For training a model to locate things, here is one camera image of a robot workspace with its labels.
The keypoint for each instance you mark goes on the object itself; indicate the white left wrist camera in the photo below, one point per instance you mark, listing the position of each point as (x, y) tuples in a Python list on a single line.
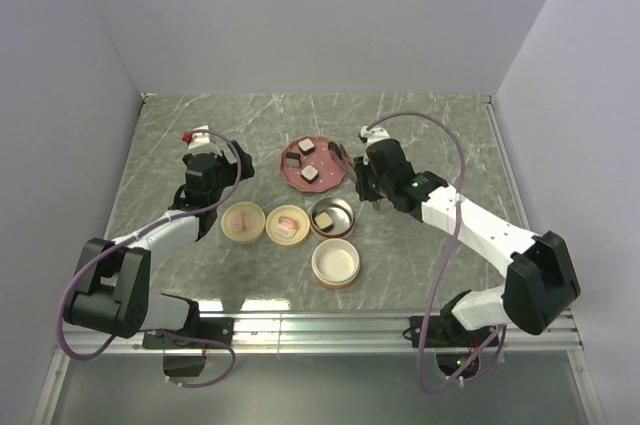
[(200, 140)]

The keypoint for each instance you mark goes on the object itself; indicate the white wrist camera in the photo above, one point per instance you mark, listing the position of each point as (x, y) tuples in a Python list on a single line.
[(200, 140), (371, 135)]

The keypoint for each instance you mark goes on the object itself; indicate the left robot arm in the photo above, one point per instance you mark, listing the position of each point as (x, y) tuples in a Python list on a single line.
[(110, 291)]

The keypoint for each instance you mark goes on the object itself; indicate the sushi piece back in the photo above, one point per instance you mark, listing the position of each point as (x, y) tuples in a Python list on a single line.
[(306, 146)]

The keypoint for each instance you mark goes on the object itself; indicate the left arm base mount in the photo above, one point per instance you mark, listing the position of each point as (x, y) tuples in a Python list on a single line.
[(208, 333)]

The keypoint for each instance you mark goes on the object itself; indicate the cream lid with pink knob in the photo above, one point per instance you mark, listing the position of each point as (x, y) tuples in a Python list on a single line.
[(243, 222)]

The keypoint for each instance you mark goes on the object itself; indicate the cream lid with barcode label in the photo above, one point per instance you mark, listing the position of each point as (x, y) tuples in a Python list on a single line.
[(287, 225)]

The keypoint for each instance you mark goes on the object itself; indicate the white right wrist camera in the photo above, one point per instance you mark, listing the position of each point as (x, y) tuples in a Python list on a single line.
[(371, 135)]

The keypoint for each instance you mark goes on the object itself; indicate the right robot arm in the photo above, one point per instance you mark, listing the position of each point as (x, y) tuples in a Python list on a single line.
[(540, 280)]

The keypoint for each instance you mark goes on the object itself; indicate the metal tongs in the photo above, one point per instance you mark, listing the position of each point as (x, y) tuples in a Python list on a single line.
[(358, 172)]

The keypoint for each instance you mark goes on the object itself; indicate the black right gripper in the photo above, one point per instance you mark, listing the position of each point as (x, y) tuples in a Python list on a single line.
[(363, 167)]

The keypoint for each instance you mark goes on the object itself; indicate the sushi piece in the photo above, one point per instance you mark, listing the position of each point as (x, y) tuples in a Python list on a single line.
[(324, 222), (309, 174), (292, 160), (306, 146)]

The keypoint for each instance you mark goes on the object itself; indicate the steel lunch box tier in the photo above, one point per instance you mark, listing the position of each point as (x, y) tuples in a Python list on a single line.
[(342, 214)]

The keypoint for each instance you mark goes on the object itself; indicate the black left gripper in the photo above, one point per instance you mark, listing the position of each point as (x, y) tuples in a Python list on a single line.
[(231, 167)]

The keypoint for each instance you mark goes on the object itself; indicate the sushi piece front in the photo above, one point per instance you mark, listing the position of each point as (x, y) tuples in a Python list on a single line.
[(309, 174)]

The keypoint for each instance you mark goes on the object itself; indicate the pink dotted plate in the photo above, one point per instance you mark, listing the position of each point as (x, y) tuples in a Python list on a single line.
[(330, 174)]

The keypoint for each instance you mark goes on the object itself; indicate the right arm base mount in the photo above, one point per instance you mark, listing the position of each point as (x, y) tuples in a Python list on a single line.
[(445, 332)]

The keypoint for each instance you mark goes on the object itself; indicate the cream lunch box tier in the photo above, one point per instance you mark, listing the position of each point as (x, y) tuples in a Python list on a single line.
[(335, 263)]

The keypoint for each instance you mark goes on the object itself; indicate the black spiky sea cucumber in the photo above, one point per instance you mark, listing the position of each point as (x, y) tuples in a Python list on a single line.
[(338, 152)]

